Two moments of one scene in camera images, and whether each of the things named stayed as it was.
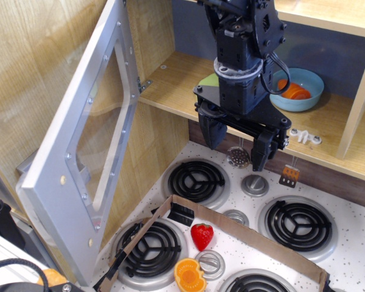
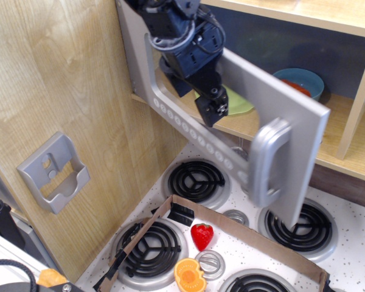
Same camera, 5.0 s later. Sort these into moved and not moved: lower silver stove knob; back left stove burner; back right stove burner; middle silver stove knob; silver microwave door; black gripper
Moved: black gripper; silver microwave door
Not moved: back left stove burner; lower silver stove knob; middle silver stove knob; back right stove burner
